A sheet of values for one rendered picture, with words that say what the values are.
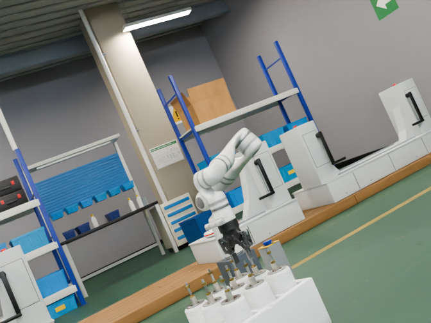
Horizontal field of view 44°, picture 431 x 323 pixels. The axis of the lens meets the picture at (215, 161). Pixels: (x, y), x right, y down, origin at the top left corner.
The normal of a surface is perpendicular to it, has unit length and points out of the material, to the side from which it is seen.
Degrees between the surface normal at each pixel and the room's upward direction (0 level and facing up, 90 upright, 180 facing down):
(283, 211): 90
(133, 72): 90
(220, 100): 90
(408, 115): 90
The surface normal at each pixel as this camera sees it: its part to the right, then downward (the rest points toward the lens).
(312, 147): 0.38, -0.21
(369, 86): -0.83, 0.35
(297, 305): 0.55, -0.28
